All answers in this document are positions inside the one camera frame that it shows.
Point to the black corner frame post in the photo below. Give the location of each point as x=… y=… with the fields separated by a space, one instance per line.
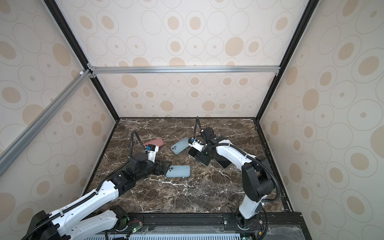
x=60 y=20
x=304 y=21

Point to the aluminium rail left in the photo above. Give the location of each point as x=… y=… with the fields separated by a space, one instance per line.
x=26 y=137

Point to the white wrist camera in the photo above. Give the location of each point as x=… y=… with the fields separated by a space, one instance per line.
x=196 y=144
x=151 y=151

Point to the black phone white edge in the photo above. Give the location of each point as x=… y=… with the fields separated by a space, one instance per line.
x=222 y=161

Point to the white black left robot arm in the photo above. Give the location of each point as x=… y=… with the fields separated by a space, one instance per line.
x=73 y=221

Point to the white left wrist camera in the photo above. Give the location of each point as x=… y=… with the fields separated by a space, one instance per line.
x=151 y=151

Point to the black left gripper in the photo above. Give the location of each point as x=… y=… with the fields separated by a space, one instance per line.
x=163 y=170

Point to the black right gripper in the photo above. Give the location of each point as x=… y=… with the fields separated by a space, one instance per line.
x=204 y=158

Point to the pink phone case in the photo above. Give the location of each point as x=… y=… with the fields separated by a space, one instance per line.
x=157 y=142

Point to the aluminium rail back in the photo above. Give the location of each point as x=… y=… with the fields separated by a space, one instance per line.
x=185 y=70

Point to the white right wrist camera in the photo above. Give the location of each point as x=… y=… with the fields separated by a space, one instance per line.
x=196 y=144

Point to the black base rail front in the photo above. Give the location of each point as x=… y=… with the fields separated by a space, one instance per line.
x=211 y=226

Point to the black corner frame post left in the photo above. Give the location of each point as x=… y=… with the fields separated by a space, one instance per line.
x=60 y=20

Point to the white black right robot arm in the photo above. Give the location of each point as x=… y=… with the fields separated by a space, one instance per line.
x=260 y=185

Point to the black corner frame post right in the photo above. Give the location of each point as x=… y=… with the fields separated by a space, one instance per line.
x=304 y=21

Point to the black phone silver edge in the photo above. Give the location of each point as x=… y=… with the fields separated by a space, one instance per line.
x=192 y=152

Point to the light blue phone case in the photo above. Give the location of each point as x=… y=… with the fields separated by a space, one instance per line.
x=180 y=146
x=178 y=172

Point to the aluminium rail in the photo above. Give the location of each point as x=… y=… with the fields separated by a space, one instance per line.
x=185 y=70
x=26 y=137

